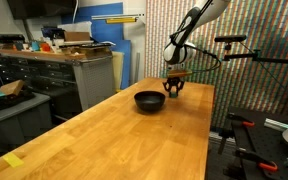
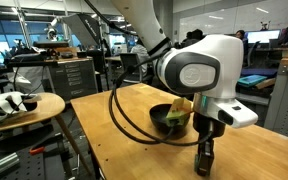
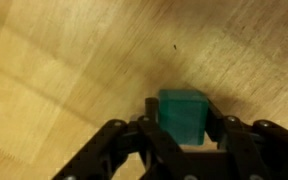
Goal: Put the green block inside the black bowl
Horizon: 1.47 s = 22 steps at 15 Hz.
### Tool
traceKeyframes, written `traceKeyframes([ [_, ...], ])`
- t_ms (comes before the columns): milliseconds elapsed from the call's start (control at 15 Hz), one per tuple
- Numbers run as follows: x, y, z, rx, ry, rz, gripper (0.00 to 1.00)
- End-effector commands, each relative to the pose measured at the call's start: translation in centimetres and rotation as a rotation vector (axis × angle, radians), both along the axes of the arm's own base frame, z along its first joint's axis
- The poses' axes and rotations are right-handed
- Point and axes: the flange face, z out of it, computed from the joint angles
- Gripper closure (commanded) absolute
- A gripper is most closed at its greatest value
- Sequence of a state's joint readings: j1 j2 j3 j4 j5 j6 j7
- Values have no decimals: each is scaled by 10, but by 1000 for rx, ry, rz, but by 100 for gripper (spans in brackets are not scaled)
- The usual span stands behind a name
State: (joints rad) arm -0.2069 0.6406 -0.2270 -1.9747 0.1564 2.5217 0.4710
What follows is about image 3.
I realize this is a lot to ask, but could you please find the green block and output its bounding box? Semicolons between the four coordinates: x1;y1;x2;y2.
157;88;209;146

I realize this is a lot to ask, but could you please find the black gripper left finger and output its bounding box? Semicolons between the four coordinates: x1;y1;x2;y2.
51;97;198;180

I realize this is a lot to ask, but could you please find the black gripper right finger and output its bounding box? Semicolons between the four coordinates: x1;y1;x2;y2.
205;99;288;180

